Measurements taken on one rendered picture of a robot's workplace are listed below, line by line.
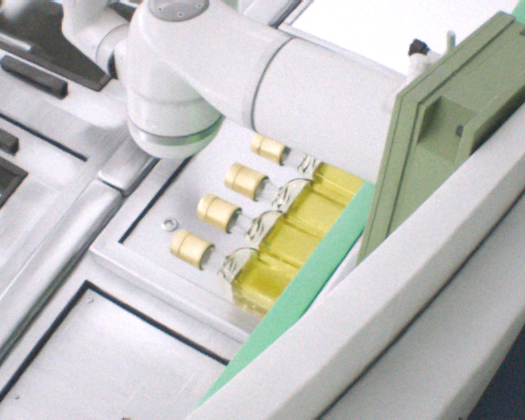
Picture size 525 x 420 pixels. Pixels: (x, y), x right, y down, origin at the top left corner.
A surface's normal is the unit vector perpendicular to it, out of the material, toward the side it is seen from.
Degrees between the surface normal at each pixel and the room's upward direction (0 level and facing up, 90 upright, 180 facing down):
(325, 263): 90
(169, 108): 119
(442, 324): 90
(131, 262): 90
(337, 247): 90
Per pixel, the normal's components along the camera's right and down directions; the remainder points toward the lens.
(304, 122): -0.48, 0.37
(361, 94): -0.14, -0.44
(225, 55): -0.25, -0.11
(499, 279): 0.18, -0.82
